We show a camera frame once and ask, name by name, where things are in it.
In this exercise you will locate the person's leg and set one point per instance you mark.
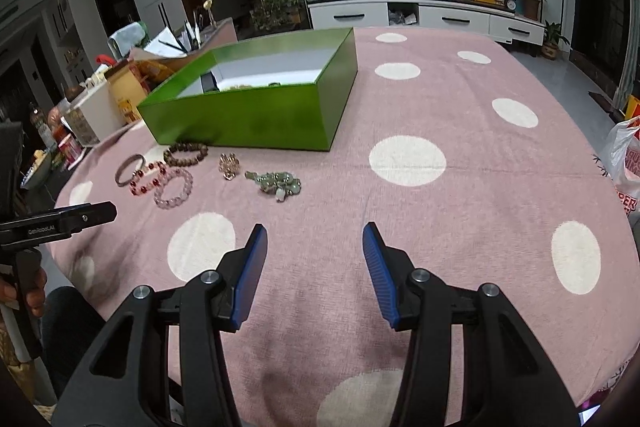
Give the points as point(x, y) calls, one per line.
point(70, 332)

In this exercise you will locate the person's left hand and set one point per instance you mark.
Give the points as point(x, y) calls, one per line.
point(36, 302)

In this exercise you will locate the gold flower hair clip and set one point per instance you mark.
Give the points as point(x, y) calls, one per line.
point(229, 167)

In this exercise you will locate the pink desk organizer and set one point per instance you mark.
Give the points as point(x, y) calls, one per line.
point(220, 34)

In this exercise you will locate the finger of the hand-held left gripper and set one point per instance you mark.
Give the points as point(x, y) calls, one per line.
point(75, 219)

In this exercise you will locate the metal bangle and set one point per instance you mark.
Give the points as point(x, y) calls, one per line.
point(120, 181)

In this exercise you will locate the white television cabinet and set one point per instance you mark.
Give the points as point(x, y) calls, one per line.
point(350, 13)

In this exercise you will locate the white plastic bag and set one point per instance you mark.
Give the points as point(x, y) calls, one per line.
point(622, 167)

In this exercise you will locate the pink polka dot tablecloth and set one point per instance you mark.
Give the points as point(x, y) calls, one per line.
point(450, 232)

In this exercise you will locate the yellow printed carton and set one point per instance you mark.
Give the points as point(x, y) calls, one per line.
point(127, 94)

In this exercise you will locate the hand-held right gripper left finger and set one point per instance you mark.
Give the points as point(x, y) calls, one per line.
point(250, 279)

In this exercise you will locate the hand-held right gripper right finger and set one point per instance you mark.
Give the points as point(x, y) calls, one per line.
point(379, 279)

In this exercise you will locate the small potted plant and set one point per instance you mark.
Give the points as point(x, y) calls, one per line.
point(552, 42)

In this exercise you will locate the white paper sheet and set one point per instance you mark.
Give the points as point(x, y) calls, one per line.
point(162, 44)

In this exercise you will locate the green cardboard box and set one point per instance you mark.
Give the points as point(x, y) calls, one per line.
point(250, 117)

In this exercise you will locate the leafy plants in planter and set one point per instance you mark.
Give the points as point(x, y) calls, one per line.
point(275, 12)

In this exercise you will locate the green pack with grey cloth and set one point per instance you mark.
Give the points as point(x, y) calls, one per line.
point(125, 39)

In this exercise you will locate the small alarm clock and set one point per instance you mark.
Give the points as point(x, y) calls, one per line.
point(510, 4)

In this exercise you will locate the yellow figurine on stick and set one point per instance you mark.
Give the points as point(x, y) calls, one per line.
point(207, 4)

